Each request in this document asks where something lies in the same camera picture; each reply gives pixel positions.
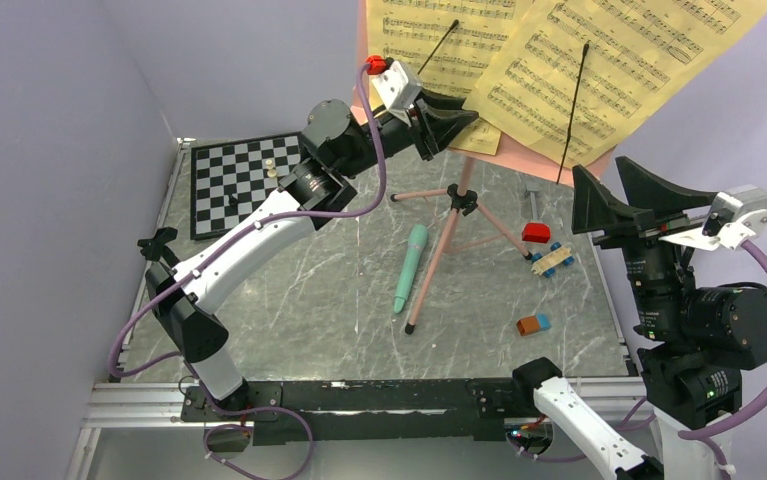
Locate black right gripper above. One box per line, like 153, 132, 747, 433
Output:
569, 151, 714, 337

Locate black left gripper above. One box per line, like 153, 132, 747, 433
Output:
339, 87, 479, 180

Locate pink perforated music stand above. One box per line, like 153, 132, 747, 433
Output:
351, 0, 613, 337

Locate yellow sheet music top page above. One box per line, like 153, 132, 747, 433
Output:
364, 0, 533, 158

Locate yellow sheet music page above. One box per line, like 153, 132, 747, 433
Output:
364, 0, 533, 158
466, 0, 767, 168

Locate mint green toy recorder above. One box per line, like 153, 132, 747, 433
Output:
393, 224, 429, 314

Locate yellow sheet music bottom page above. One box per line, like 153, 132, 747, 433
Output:
466, 0, 767, 168

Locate black clamp knob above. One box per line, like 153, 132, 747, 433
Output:
137, 227, 180, 267

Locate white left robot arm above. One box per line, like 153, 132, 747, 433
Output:
146, 90, 479, 420

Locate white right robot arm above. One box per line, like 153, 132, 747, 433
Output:
510, 156, 767, 479

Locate red wooden toy car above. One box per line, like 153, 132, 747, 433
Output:
521, 222, 575, 278

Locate orange blue toy block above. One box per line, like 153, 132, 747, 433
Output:
516, 314, 551, 337

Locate black white chessboard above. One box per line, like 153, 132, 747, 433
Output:
190, 132, 301, 240

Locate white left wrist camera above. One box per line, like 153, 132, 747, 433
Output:
366, 55, 423, 112

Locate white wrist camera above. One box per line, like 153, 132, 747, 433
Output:
366, 55, 423, 112
660, 185, 767, 251

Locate grey metal bracket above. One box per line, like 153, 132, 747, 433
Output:
526, 186, 541, 222

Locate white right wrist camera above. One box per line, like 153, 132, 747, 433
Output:
660, 185, 767, 251

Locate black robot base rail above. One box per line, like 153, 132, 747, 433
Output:
180, 358, 563, 454

